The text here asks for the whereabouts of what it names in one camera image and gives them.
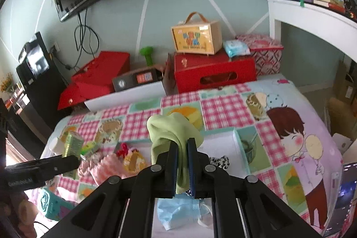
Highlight cardboard box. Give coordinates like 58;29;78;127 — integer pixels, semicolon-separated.
324;60;357;138

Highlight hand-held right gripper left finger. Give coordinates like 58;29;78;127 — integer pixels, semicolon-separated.
57;140;179;238

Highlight light green cloth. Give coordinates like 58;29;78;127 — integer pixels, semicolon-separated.
146;112;204;195

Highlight blue wet wipes packet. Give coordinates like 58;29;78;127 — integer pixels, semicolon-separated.
222;39;251;58

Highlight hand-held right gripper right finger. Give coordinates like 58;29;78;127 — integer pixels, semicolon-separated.
187;138;322;238

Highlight black speaker cabinet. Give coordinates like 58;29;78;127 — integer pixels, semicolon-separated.
16;32;70;141

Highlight teal patterned pouch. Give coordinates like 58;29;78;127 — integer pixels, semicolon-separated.
37;188;76;222

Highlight small green carton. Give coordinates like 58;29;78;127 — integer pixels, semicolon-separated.
80;142;100;156

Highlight red yellow plush toy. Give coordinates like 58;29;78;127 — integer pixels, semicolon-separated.
116;143;148;173

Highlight large green carton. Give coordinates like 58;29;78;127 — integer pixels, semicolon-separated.
62;130;84;157

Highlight large red gift box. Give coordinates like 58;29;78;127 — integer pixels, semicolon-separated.
71;51;131;88

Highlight thin black cable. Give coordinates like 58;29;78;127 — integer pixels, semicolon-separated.
33;221;53;230

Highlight pink white zigzag towel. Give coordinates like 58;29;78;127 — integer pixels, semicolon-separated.
92;154;125;185

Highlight red box with gold clasp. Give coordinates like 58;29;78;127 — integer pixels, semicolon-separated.
57;81;115;111

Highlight small black screen device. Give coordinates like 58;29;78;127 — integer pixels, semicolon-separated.
18;41;51;78

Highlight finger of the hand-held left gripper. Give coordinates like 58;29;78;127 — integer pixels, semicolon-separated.
38;155;80;180

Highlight black flat box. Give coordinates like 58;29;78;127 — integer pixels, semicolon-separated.
112;66;165;92

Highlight yellow gift box with handle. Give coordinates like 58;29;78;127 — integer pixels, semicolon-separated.
171;12;223;56

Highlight green dumbbell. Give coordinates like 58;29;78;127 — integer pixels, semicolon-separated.
139;46;157;66

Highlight dark low cabinet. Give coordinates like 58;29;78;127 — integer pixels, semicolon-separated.
6;104;55;153

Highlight white desk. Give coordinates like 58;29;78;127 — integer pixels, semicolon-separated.
267;0;357;66

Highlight pink patterned storage box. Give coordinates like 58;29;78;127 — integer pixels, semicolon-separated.
236;34;284;77

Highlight person's left hand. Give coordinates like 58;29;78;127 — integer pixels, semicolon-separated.
11;197;37;228

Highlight yellow flowers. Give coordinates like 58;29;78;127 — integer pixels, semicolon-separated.
0;72;14;92

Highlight black wall cables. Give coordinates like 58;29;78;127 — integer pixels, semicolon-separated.
73;8;99;71

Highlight small white box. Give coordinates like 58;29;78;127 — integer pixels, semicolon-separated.
332;133;353;157

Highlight white shallow tray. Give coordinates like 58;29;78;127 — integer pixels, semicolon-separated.
116;127;251;233

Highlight leopard print scrunchie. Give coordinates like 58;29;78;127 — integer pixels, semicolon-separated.
208;155;231;171

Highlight red box with window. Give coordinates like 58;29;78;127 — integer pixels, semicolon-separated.
163;48;257;95

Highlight white bed footboard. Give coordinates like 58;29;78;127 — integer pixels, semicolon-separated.
84;80;168;113

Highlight blue face mask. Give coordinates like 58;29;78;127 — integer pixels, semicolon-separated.
156;197;214;231

